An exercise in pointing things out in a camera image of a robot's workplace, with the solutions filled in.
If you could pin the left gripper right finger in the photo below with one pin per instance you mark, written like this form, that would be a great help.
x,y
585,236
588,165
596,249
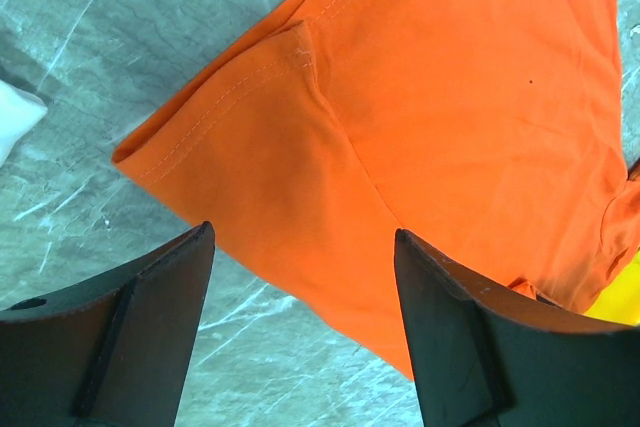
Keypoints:
x,y
484,355

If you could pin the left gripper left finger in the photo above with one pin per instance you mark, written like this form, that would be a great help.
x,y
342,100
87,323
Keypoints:
x,y
111,350

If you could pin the orange t shirt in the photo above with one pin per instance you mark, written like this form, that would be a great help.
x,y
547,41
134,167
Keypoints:
x,y
489,128

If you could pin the yellow plastic tray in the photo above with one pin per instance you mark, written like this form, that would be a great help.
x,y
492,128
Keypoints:
x,y
620,301

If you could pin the folded light pink t shirt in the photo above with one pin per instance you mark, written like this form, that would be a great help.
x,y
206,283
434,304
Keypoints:
x,y
20,113

